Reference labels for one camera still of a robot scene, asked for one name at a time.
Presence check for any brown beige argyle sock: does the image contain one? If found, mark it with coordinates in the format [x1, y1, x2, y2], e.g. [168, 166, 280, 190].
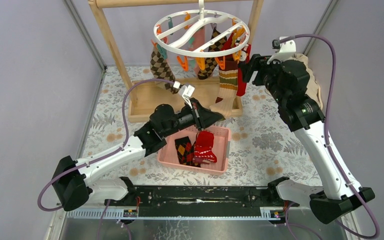
[150, 47, 179, 94]

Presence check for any pink plastic basket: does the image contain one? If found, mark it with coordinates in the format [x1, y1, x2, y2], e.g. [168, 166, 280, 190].
[157, 125, 231, 176]

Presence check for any black red yellow argyle sock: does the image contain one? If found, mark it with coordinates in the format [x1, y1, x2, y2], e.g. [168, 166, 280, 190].
[174, 136, 201, 168]

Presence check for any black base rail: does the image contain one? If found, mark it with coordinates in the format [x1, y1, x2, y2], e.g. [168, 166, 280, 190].
[105, 185, 287, 218]

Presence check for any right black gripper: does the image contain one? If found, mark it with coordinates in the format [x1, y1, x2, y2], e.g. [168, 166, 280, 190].
[239, 53, 288, 105]

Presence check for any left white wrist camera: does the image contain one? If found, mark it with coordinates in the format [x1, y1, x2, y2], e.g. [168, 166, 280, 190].
[172, 81, 195, 109]

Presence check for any beige crumpled cloth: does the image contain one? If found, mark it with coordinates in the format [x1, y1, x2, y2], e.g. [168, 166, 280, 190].
[291, 53, 324, 110]

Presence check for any wooden hanger rack frame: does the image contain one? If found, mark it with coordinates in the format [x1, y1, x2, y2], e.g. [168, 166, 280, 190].
[88, 0, 264, 123]

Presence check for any beige purple striped sock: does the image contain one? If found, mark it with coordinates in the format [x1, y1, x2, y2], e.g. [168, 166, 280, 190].
[192, 157, 212, 167]

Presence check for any brown argyle sock rear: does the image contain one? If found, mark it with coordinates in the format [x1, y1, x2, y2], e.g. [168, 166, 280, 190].
[196, 28, 228, 81]

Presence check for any white round clip hanger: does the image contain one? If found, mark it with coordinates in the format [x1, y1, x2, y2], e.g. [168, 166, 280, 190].
[151, 0, 252, 58]

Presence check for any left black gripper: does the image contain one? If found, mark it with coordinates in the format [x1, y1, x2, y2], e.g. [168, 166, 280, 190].
[162, 98, 223, 138]

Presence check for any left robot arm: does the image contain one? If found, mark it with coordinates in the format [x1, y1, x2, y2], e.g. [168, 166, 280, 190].
[51, 99, 223, 212]

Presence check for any pink sock rear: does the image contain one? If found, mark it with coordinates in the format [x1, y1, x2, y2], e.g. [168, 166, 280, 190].
[188, 27, 206, 52]

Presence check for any floral table mat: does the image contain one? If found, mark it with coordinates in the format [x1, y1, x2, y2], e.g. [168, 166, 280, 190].
[78, 66, 321, 186]

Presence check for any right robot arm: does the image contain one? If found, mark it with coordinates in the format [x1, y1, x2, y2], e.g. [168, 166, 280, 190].
[238, 54, 375, 224]

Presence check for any red white patterned sock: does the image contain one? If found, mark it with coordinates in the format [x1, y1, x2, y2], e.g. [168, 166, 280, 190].
[194, 130, 218, 163]

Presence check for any plain red sock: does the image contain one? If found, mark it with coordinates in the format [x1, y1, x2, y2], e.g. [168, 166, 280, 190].
[236, 44, 252, 97]

